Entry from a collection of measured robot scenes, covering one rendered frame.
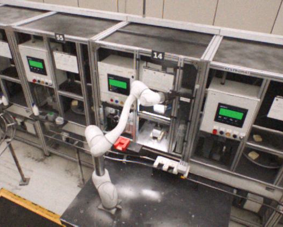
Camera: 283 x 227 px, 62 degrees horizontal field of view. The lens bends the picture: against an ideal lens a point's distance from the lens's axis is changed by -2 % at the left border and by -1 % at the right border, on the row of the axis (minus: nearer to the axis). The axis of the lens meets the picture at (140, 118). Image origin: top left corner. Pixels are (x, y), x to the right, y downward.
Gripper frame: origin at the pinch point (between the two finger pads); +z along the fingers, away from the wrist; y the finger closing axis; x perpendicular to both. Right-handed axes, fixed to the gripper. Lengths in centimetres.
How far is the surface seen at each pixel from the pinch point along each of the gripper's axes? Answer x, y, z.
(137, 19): 110, 44, 29
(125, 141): 50, -79, -12
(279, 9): 102, 81, 355
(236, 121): -44, -13, 34
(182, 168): -16, -79, 15
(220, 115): -30.9, -11.0, 26.1
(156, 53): 25.5, 29.4, -11.4
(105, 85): 74, -18, -30
